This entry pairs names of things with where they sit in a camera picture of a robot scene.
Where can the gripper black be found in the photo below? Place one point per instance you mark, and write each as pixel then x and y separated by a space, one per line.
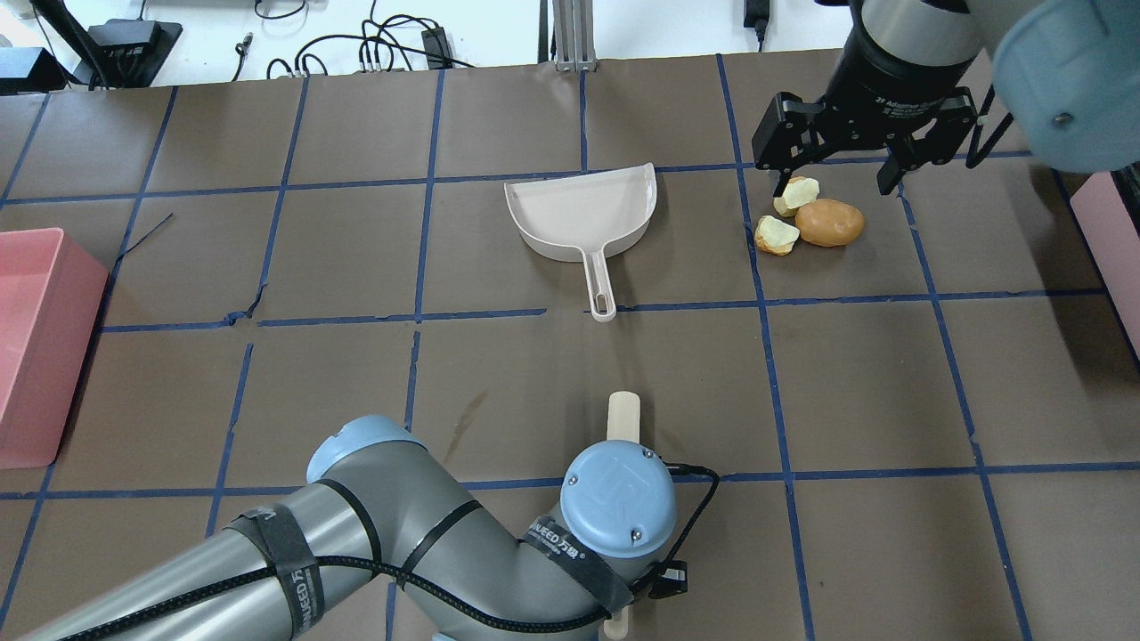
pixel 891 78

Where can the brown potato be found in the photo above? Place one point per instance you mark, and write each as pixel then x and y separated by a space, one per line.
pixel 829 223

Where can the white plastic dustpan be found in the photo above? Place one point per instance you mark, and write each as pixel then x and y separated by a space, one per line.
pixel 585 220

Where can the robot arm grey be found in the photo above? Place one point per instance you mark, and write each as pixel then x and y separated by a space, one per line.
pixel 377 505
pixel 1067 72

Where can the pink plastic bin right side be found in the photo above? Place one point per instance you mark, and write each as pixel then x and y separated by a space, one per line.
pixel 1111 235

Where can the pink plastic bin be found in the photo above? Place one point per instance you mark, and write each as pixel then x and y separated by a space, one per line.
pixel 51 290
pixel 1111 235

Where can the pink plastic bin left side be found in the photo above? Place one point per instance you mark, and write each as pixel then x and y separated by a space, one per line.
pixel 51 290

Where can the aluminium frame post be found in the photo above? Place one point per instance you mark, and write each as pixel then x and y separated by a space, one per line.
pixel 573 36

